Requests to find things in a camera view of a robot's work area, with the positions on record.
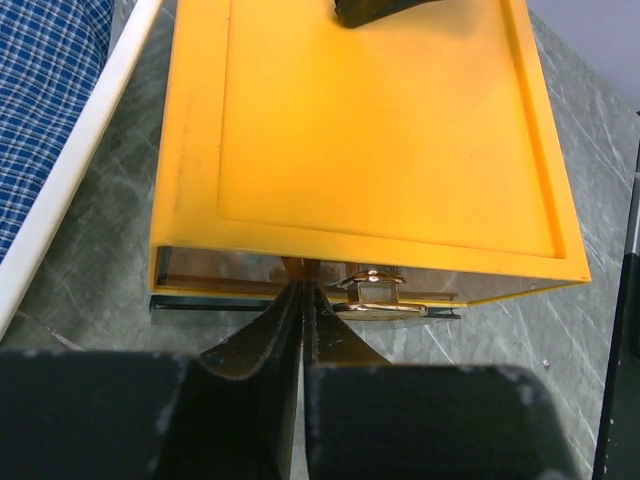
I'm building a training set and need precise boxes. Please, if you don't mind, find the yellow drawer cabinet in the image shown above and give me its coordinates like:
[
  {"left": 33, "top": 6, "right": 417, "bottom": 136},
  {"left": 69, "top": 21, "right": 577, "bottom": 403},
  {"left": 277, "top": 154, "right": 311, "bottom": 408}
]
[{"left": 149, "top": 1, "right": 591, "bottom": 289}]

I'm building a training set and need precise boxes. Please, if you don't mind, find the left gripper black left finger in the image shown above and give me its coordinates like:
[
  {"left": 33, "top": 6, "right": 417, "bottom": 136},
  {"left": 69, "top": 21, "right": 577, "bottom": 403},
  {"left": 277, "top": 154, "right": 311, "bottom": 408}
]
[{"left": 1, "top": 282, "right": 303, "bottom": 479}]

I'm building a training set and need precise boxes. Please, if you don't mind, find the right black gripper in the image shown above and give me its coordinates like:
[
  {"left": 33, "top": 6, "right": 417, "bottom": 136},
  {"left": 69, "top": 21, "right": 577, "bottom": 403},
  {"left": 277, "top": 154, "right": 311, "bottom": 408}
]
[{"left": 333, "top": 0, "right": 438, "bottom": 29}]

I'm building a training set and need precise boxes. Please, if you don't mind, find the clear plastic drawer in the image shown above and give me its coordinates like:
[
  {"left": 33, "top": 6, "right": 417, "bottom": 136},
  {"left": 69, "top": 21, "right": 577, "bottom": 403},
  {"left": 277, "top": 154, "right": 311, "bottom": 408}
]
[{"left": 150, "top": 247, "right": 571, "bottom": 321}]

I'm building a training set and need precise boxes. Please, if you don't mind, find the blue checkered shirt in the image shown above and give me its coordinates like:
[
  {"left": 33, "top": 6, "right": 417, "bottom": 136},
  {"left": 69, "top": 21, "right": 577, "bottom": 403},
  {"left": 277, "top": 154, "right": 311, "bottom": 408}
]
[{"left": 1, "top": 0, "right": 114, "bottom": 253}]

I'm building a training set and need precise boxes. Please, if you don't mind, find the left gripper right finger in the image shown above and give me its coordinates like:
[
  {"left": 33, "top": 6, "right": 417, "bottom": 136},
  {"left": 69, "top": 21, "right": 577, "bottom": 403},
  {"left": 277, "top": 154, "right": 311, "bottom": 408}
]
[{"left": 302, "top": 284, "right": 579, "bottom": 479}]

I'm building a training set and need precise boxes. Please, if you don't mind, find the white plastic basket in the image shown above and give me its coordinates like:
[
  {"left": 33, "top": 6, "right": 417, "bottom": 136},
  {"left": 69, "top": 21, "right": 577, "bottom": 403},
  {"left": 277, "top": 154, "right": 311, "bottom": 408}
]
[{"left": 1, "top": 1, "right": 162, "bottom": 330}]

